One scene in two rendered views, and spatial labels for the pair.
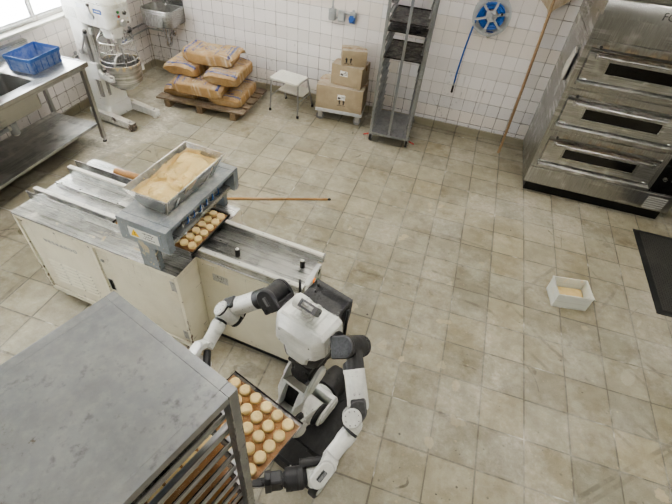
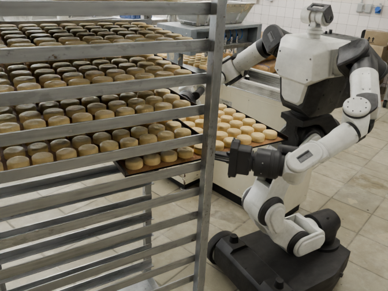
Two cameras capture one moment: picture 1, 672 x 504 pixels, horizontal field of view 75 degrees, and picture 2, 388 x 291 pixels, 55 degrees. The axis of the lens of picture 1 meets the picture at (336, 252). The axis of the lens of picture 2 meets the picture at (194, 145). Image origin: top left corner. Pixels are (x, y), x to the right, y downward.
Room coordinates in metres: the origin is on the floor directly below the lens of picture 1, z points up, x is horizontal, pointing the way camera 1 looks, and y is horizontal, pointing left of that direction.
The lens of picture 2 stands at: (-0.41, -0.19, 1.49)
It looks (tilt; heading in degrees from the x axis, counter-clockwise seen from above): 25 degrees down; 27
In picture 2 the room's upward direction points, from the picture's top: 3 degrees clockwise
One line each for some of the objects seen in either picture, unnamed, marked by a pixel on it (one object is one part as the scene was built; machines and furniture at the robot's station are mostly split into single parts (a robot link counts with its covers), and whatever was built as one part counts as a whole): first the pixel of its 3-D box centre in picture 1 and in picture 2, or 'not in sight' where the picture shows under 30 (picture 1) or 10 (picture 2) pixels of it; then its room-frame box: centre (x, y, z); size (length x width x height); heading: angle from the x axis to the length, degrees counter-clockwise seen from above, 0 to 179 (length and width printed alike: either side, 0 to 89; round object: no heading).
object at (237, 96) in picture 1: (234, 91); (265, 65); (5.47, 1.57, 0.19); 0.72 x 0.42 x 0.15; 171
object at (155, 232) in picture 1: (185, 211); (210, 48); (2.04, 0.96, 1.01); 0.72 x 0.33 x 0.34; 162
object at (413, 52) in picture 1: (406, 50); not in sight; (5.14, -0.53, 1.05); 0.60 x 0.40 x 0.01; 170
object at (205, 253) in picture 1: (159, 236); (184, 66); (1.94, 1.11, 0.87); 2.01 x 0.03 x 0.07; 72
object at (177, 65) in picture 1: (192, 61); not in sight; (5.59, 2.12, 0.47); 0.72 x 0.42 x 0.17; 167
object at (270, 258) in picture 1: (261, 297); (258, 142); (1.89, 0.48, 0.45); 0.70 x 0.34 x 0.90; 72
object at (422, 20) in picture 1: (412, 15); not in sight; (5.14, -0.53, 1.41); 0.60 x 0.40 x 0.01; 170
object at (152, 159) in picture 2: not in sight; (152, 159); (0.41, 0.36, 0.99); 0.05 x 0.05 x 0.02
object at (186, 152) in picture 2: not in sight; (185, 152); (0.50, 0.30, 0.99); 0.05 x 0.05 x 0.02
